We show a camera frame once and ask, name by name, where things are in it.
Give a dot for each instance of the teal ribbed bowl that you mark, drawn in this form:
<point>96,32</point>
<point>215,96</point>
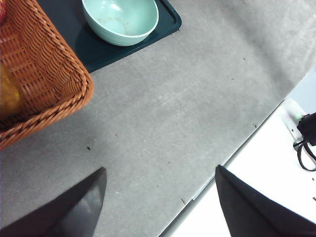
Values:
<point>121,19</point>

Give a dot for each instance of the dark rectangular tray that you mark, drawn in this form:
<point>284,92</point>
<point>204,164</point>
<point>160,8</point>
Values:
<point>98,51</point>

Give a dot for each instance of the white bracket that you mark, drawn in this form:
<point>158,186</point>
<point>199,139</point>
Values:
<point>291,113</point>

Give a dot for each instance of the black camera device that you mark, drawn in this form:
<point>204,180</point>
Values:
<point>308,128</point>

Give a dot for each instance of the brown wicker basket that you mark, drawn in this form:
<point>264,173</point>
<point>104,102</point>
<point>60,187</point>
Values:
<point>42,74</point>

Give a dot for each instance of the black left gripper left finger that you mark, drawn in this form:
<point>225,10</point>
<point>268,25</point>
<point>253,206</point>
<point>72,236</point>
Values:
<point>61,214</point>

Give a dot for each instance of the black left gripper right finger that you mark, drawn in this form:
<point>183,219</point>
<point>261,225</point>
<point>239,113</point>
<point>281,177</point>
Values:
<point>259,214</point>

